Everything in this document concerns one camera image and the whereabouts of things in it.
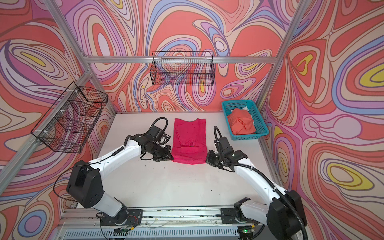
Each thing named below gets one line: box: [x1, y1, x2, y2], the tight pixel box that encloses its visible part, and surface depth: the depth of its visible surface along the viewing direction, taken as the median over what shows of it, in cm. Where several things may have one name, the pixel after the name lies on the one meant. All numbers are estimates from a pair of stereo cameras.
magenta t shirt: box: [171, 118, 207, 165], surface depth 103 cm
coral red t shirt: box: [227, 108, 256, 135], surface depth 106 cm
